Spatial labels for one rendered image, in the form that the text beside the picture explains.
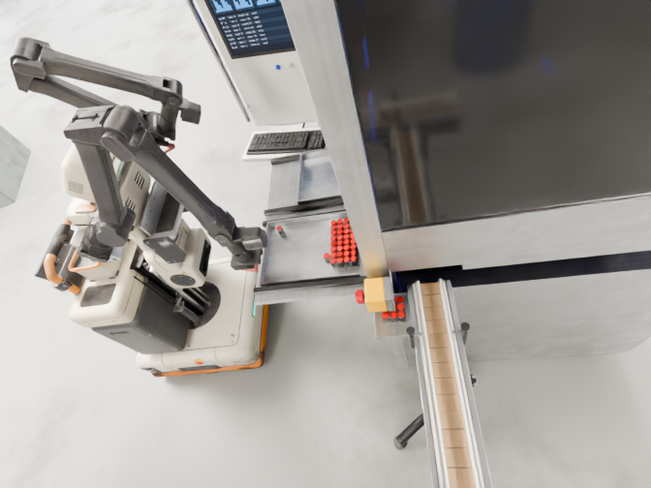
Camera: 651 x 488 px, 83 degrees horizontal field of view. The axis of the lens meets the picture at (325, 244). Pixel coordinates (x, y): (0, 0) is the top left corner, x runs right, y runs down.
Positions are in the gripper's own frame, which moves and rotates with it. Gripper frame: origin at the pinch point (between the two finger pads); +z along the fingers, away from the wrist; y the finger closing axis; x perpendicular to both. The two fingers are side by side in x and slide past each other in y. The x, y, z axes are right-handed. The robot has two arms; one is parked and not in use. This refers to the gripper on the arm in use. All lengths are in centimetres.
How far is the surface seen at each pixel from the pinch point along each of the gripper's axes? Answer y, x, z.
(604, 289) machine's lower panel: 107, -13, 15
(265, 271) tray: 2.4, 0.5, 2.6
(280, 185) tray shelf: 4.6, 41.3, 2.5
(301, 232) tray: 15.0, 15.2, 2.5
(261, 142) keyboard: -10, 78, 8
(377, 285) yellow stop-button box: 42.2, -17.3, -12.0
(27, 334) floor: -214, 28, 90
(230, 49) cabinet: -10, 92, -31
